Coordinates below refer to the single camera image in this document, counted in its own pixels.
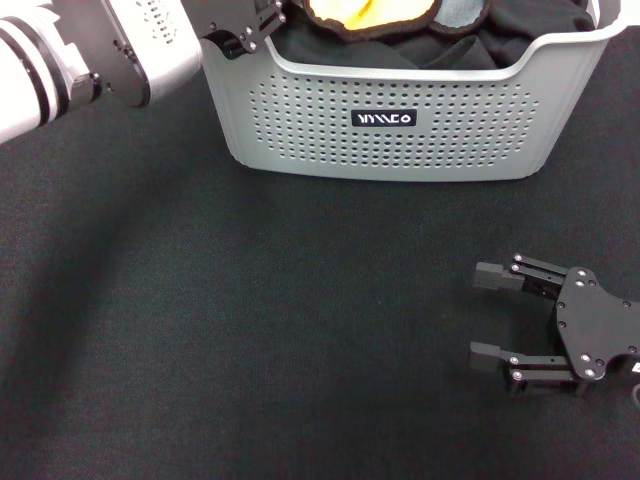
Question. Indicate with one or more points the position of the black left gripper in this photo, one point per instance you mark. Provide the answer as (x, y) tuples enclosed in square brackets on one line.
[(225, 15)]

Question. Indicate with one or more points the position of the grey perforated plastic storage box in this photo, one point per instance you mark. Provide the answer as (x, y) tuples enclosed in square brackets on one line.
[(325, 150)]

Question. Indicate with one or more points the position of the grey towel with black edge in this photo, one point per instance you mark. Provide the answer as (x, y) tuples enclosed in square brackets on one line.
[(460, 12)]

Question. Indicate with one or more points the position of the black tablecloth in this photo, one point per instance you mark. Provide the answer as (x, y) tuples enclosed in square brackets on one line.
[(250, 325)]

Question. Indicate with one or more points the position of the crumpled black cloth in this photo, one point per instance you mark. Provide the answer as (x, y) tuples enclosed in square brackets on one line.
[(390, 50)]

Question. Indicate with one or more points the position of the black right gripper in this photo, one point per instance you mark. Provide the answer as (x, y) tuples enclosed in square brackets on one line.
[(595, 325)]

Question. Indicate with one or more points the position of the yellow grey black-edged towel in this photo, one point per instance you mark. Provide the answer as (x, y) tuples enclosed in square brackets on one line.
[(330, 10)]

